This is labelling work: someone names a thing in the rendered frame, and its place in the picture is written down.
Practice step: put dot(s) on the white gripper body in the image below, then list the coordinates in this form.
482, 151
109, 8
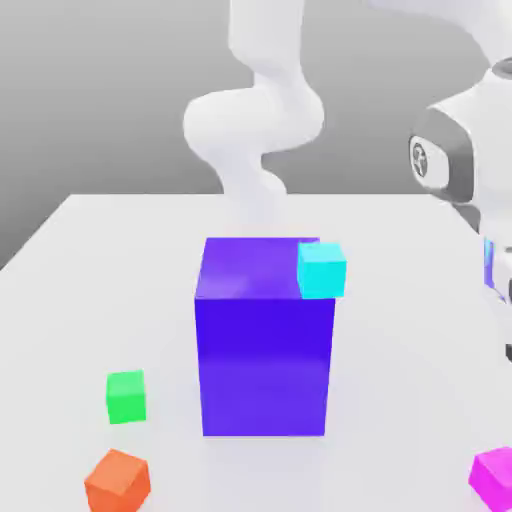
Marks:
509, 352

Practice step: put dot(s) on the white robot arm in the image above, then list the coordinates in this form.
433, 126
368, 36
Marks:
256, 124

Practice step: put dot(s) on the small magenta cube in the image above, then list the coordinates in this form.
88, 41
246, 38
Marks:
494, 478

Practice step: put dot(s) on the small cyan cube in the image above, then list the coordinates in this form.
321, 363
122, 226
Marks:
322, 272

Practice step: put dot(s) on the small green cube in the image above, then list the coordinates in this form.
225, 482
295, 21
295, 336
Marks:
126, 398

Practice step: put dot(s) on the small orange cube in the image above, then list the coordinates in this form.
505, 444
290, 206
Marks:
116, 482

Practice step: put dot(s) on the large blue box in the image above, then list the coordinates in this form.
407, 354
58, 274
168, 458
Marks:
264, 368

